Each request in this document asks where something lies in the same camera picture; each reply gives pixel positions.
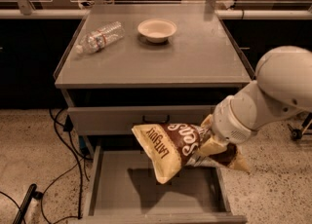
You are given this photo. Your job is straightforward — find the closed top drawer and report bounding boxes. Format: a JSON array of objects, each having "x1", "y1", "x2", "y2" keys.
[{"x1": 68, "y1": 105, "x2": 214, "y2": 135}]

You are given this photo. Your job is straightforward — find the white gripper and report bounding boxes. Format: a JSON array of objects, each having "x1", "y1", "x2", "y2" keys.
[{"x1": 195, "y1": 95, "x2": 256, "y2": 157}]

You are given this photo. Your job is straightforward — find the brown chip bag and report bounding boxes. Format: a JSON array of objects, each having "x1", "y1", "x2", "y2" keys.
[{"x1": 132, "y1": 124, "x2": 250, "y2": 184}]

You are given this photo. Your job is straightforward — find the clear plastic water bottle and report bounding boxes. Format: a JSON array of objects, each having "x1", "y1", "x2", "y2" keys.
[{"x1": 75, "y1": 21, "x2": 125, "y2": 55}]

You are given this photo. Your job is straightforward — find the black caster wheel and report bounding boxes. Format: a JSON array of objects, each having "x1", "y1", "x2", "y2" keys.
[{"x1": 288, "y1": 124, "x2": 302, "y2": 141}]

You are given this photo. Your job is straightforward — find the white horizontal rail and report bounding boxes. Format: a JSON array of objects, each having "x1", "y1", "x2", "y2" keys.
[{"x1": 0, "y1": 10, "x2": 312, "y2": 20}]

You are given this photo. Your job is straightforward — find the open middle drawer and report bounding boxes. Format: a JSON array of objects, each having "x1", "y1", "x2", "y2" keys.
[{"x1": 82, "y1": 140, "x2": 247, "y2": 224}]

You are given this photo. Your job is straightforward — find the white paper bowl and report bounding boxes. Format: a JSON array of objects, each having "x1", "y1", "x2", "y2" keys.
[{"x1": 137, "y1": 19, "x2": 177, "y2": 44}]

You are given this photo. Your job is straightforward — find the black floor cable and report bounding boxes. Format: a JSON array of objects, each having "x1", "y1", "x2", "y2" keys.
[{"x1": 0, "y1": 108, "x2": 94, "y2": 224}]

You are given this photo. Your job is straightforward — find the black power strip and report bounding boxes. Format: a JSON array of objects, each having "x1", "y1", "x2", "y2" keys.
[{"x1": 13, "y1": 184, "x2": 43, "y2": 224}]

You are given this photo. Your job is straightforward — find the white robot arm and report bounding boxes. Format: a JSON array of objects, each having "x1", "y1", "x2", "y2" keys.
[{"x1": 197, "y1": 46, "x2": 312, "y2": 157}]

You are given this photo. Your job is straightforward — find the grey drawer cabinet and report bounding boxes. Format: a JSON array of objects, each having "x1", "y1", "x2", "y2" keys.
[{"x1": 53, "y1": 3, "x2": 256, "y2": 158}]

